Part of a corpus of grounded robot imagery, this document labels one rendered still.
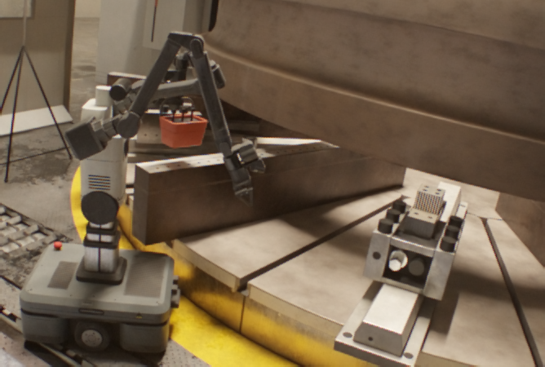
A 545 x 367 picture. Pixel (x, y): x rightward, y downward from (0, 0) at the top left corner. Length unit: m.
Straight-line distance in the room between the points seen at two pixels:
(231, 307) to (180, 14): 4.59
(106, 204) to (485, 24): 1.77
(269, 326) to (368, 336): 0.59
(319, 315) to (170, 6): 5.04
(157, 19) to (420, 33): 4.66
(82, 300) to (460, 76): 1.95
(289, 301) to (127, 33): 5.86
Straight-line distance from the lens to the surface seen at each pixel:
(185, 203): 2.68
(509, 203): 3.89
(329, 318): 2.28
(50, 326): 2.42
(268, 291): 2.39
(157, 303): 2.32
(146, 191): 2.54
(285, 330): 2.45
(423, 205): 2.36
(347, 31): 2.80
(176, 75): 2.57
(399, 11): 2.53
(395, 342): 2.04
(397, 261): 2.27
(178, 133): 2.52
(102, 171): 2.20
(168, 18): 6.72
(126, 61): 7.72
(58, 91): 5.93
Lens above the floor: 1.54
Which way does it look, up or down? 18 degrees down
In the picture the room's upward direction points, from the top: 9 degrees clockwise
